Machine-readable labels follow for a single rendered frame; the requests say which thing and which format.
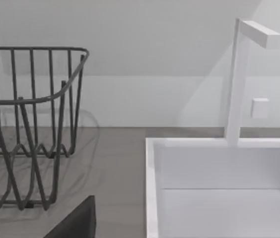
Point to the small white tap knob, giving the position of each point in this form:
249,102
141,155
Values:
259,108

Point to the tall white tap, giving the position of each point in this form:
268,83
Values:
236,81

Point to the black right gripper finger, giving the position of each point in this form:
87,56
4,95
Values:
80,220

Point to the white sink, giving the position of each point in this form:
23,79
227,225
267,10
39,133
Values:
219,188

